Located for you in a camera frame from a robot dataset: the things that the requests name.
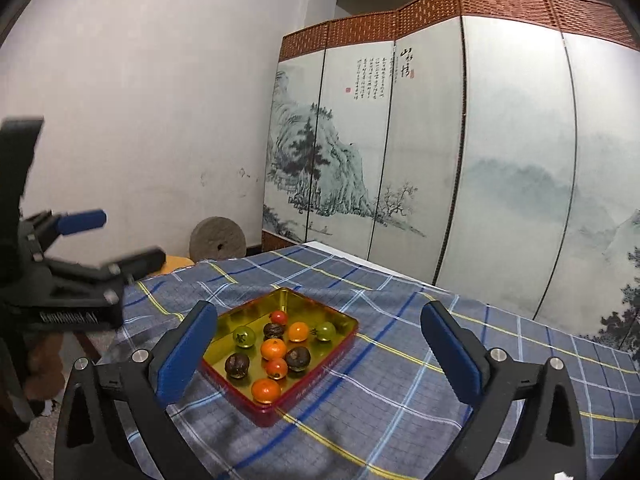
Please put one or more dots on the green tomato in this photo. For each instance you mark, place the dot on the green tomato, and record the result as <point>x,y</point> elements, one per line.
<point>243,337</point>
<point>326,331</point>

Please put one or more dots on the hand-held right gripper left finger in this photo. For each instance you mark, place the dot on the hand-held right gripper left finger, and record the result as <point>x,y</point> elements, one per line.
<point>187,350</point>

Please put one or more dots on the yellow and red tin tray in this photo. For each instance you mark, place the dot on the yellow and red tin tray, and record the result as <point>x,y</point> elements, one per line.
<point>295,305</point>

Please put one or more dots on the orange tomato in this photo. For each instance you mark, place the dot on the orange tomato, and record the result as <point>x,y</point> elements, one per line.
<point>298,332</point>

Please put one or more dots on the painted folding screen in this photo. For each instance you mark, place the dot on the painted folding screen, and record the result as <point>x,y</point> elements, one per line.
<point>500,160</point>

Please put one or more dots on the round stone millstone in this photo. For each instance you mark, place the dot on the round stone millstone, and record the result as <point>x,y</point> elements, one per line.
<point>212,235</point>

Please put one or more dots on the person's left hand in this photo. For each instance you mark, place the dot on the person's left hand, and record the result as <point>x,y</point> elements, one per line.
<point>45,365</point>

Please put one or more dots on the blue plaid tablecloth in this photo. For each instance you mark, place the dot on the blue plaid tablecloth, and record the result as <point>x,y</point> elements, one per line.
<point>400,410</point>

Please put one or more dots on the dark passion fruit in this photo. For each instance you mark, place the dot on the dark passion fruit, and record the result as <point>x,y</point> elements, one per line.
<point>237,365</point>
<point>298,359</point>
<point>273,330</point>

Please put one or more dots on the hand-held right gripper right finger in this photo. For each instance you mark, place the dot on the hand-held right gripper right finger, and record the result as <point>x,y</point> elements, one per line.
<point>450,355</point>

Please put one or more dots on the orange mandarin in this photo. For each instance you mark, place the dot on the orange mandarin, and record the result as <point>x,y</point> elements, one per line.
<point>273,349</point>
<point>265,391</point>

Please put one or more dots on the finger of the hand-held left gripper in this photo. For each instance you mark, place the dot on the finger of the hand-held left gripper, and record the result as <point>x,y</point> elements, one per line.
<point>82,221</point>
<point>140,261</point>

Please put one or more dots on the orange-yellow stool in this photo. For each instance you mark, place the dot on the orange-yellow stool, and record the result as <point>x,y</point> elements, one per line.
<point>176,264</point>

